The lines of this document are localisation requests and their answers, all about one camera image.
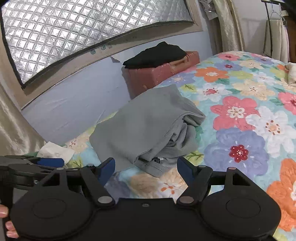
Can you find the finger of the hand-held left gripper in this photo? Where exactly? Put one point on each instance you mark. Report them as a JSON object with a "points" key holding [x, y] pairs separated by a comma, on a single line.
{"points": [[30, 169], [52, 162]]}

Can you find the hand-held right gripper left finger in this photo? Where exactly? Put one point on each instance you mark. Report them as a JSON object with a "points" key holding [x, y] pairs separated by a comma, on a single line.
{"points": [[108, 168]]}

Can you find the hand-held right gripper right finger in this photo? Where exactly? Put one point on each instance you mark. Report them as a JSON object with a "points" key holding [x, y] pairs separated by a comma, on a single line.
{"points": [[185, 169]]}

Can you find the grey knit garment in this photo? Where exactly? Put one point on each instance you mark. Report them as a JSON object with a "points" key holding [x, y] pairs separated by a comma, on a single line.
{"points": [[143, 120]]}

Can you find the black metal clothes rack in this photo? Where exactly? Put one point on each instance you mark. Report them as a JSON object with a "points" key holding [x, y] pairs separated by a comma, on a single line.
{"points": [[268, 9]]}

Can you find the person's left hand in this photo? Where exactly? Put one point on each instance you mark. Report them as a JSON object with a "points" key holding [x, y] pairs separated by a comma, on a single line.
{"points": [[11, 229]]}

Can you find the white crumpled cloth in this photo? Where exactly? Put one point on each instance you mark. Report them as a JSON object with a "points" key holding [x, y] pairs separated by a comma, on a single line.
{"points": [[54, 150]]}

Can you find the shiny beige curtain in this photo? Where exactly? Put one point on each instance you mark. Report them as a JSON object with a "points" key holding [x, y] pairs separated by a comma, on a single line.
{"points": [[13, 125]]}

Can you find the floral bedspread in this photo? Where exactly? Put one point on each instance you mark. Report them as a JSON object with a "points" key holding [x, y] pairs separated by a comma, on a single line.
{"points": [[242, 111]]}

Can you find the reddish pink suitcase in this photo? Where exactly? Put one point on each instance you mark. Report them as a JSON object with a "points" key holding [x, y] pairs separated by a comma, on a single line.
{"points": [[143, 78]]}

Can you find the black folded cloth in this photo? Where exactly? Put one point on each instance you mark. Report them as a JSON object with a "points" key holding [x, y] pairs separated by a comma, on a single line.
{"points": [[155, 55]]}

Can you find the green round sticker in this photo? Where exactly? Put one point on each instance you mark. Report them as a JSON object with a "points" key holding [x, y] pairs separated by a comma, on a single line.
{"points": [[103, 48], [92, 51]]}

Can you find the silver quilted window cover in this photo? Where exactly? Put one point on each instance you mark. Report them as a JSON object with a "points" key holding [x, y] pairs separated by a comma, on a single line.
{"points": [[69, 34]]}

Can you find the cream pillow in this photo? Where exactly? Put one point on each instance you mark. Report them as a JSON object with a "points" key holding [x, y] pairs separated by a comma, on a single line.
{"points": [[291, 73]]}

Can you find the beige striped curtain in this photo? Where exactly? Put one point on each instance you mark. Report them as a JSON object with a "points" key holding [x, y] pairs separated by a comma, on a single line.
{"points": [[227, 25]]}

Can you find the white hanging garment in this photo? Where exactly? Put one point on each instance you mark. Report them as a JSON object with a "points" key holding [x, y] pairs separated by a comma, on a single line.
{"points": [[276, 39]]}

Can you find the grey hanging cloth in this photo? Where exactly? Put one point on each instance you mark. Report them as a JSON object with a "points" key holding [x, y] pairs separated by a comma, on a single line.
{"points": [[208, 9]]}

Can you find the beige window frame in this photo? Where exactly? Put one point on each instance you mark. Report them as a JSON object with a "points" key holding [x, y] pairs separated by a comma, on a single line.
{"points": [[69, 69]]}

